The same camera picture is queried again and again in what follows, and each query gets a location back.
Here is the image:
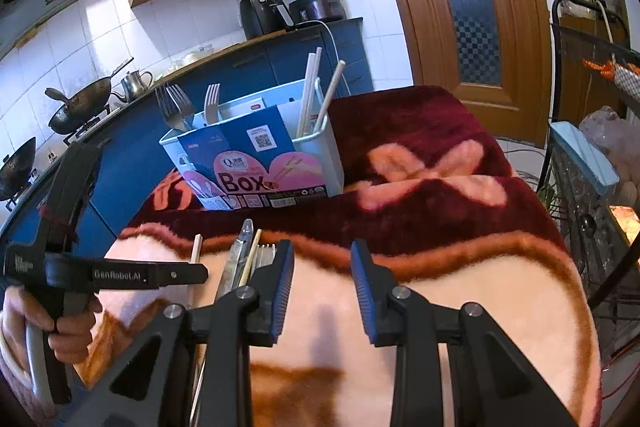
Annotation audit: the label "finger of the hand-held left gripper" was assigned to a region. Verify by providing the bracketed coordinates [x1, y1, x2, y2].
[146, 262, 210, 291]

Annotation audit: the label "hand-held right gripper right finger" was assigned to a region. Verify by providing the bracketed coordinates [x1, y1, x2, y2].
[350, 239, 578, 427]

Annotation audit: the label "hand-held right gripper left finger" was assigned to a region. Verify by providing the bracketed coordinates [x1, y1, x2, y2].
[75, 239, 296, 427]

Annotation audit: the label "thin wooden chopstick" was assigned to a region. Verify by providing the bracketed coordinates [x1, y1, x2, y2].
[237, 228, 263, 289]

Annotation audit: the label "white plastic utensil holder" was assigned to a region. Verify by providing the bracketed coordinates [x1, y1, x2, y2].
[159, 78, 346, 211]

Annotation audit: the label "steel fork with white handle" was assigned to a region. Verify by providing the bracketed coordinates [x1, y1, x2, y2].
[204, 83, 222, 126]

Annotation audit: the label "beige wooden chopstick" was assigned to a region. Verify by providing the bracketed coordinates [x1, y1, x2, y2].
[314, 60, 347, 131]

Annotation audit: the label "person's left hand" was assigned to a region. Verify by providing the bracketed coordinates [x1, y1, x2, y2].
[1, 288, 102, 365]

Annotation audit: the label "pink maroon printed blanket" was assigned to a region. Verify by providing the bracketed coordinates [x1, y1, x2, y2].
[75, 84, 603, 427]

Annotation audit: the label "small black wok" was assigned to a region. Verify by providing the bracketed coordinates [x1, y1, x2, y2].
[0, 137, 39, 202]

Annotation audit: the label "blue pink cardboard label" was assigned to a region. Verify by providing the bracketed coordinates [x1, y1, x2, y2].
[176, 103, 332, 211]

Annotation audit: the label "gas stove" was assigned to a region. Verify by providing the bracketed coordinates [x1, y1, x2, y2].
[62, 104, 113, 146]

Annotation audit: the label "large black wok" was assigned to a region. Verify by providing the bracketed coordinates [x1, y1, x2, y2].
[45, 57, 136, 136]

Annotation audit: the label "steel kettle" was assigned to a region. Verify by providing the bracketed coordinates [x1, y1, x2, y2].
[112, 69, 154, 104]

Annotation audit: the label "clear food container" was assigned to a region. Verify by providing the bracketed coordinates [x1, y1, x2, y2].
[165, 46, 217, 74]

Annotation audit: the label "blue base cabinets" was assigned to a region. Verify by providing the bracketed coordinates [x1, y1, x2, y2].
[0, 18, 374, 258]

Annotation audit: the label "light blue box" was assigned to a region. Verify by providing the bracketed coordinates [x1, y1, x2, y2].
[549, 121, 622, 196]

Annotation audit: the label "black air fryer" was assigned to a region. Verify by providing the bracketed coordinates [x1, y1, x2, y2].
[238, 0, 296, 40]

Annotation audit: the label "dark rice cooker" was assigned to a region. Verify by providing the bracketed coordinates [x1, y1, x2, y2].
[290, 0, 347, 26]

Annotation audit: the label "wooden door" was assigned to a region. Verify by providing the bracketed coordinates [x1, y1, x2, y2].
[365, 0, 554, 148]

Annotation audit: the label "orange white cloth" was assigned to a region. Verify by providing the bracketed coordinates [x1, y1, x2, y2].
[581, 58, 640, 96]

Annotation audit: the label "white power cable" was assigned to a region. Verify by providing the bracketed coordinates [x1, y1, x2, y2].
[299, 20, 338, 64]

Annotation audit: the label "black wire rack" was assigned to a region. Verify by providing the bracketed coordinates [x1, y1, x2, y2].
[539, 0, 640, 360]

